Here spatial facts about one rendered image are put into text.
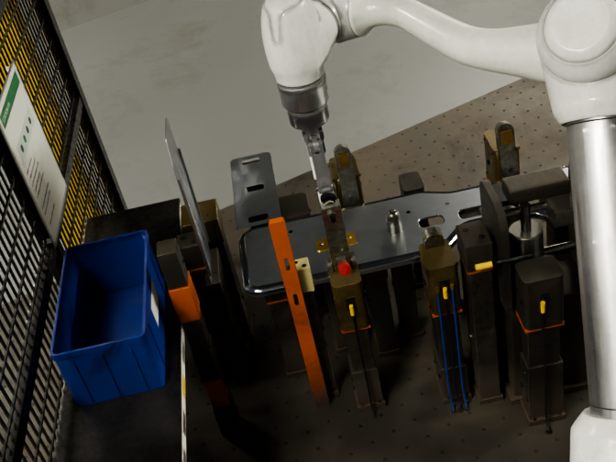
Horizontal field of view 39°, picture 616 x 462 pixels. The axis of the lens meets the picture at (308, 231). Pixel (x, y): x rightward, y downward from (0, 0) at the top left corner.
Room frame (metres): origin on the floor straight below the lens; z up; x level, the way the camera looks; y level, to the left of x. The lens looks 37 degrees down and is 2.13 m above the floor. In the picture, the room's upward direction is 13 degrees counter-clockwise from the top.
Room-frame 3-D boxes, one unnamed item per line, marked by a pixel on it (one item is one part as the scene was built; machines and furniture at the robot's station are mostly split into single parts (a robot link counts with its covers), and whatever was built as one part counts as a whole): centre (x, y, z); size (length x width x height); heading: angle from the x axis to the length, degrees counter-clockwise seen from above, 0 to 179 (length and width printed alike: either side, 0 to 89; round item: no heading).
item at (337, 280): (1.26, -0.05, 0.87); 0.10 x 0.07 x 0.35; 179
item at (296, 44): (1.45, -0.06, 1.47); 0.13 x 0.11 x 0.16; 144
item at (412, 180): (1.62, -0.25, 0.84); 0.10 x 0.05 x 0.29; 179
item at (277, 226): (1.29, 0.05, 0.95); 0.03 x 0.01 x 0.50; 89
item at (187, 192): (1.46, 0.21, 1.17); 0.12 x 0.01 x 0.34; 179
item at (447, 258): (1.23, -0.22, 0.88); 0.11 x 0.07 x 0.37; 179
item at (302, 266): (1.32, 0.03, 0.88); 0.04 x 0.04 x 0.37; 89
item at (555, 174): (1.23, -0.41, 0.95); 0.18 x 0.13 x 0.49; 89
